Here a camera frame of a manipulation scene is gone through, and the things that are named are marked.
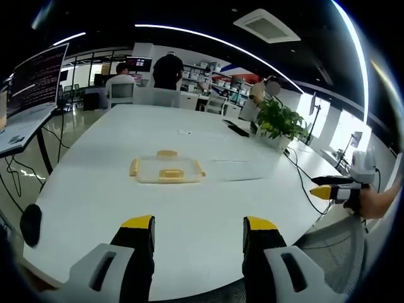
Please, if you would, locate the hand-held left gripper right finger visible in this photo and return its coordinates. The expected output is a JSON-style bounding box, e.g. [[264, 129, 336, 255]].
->
[[242, 215, 348, 303]]

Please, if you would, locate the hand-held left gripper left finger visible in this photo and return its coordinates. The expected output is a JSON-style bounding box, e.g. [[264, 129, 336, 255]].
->
[[40, 215, 156, 303]]

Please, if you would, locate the clear container lid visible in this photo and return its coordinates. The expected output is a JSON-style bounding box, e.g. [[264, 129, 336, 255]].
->
[[130, 149, 206, 185]]

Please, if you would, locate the person's right hand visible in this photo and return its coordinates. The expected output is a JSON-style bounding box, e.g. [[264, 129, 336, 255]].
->
[[343, 188, 384, 219]]

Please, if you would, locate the grey mesh office chair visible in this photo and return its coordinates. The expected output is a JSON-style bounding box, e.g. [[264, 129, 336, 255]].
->
[[292, 217, 371, 295]]

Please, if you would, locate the monitor on black stand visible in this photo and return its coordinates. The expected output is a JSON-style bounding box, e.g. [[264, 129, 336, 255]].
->
[[307, 91, 322, 141]]

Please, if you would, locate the green potted plant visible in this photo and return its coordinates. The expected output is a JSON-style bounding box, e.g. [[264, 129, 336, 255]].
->
[[254, 95, 312, 151]]

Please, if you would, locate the black round pad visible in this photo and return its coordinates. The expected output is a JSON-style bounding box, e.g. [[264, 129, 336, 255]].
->
[[19, 203, 43, 247]]

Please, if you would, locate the clear plastic sheet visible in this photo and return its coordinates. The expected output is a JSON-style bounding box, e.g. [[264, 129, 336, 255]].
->
[[206, 158, 268, 183]]

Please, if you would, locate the black flat device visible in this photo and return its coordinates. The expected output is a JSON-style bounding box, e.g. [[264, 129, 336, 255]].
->
[[222, 119, 251, 138]]

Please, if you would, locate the shelf of storage boxes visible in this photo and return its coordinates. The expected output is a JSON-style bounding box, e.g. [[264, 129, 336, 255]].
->
[[182, 61, 253, 104]]

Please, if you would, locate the white side desk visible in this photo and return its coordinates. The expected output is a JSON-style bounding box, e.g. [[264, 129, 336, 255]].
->
[[0, 106, 60, 176]]

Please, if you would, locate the ceiling air vent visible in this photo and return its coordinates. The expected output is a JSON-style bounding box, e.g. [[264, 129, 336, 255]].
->
[[233, 8, 302, 44]]

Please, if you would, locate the white office chair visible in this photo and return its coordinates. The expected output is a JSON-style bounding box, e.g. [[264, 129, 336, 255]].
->
[[109, 82, 136, 107]]

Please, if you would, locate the large computer monitor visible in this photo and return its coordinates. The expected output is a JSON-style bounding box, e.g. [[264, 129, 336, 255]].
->
[[5, 42, 70, 118]]

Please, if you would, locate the black cable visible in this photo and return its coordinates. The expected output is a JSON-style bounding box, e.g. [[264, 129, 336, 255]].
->
[[0, 154, 48, 213], [283, 147, 333, 216]]

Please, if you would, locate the red wall screen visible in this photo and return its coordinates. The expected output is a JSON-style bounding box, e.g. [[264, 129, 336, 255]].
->
[[125, 57, 153, 73]]

